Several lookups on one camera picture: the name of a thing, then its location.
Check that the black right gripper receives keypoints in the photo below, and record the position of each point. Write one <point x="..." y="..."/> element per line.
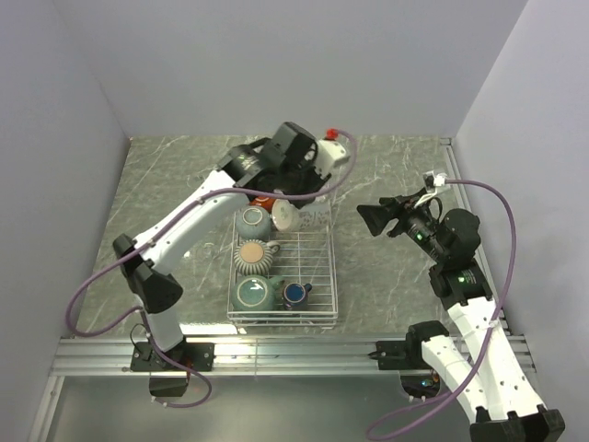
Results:
<point x="402" y="207"/>

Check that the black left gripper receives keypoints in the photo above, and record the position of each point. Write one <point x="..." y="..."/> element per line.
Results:
<point x="317" y="182"/>

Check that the orange ceramic mug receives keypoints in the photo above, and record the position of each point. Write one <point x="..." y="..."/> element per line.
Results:
<point x="265" y="203"/>

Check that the floral white ceramic mug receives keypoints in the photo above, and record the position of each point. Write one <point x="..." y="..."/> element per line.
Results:
<point x="287" y="218"/>

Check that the pale blue ceramic mug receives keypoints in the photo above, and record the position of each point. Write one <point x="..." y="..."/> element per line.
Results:
<point x="253" y="222"/>

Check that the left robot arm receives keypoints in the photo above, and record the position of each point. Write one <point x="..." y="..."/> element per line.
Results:
<point x="292" y="161"/>

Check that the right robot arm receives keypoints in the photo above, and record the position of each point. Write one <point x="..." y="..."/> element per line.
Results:
<point x="490" y="385"/>

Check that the ribbed striped ceramic cup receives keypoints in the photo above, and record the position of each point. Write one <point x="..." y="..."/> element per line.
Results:
<point x="254" y="256"/>

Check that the small dark blue mug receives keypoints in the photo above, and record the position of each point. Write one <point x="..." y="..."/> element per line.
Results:
<point x="295" y="296"/>

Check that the teal glazed ceramic mug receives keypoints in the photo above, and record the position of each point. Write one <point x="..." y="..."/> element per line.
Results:
<point x="256" y="293"/>

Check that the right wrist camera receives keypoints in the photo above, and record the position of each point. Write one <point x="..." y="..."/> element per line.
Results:
<point x="435" y="183"/>

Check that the white wire dish rack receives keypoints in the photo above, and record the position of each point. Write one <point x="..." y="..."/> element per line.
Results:
<point x="306" y="256"/>

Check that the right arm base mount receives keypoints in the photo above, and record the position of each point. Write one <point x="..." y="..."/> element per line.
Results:
<point x="418" y="381"/>

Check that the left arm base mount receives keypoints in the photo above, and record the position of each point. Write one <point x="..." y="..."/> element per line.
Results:
<point x="170" y="372"/>

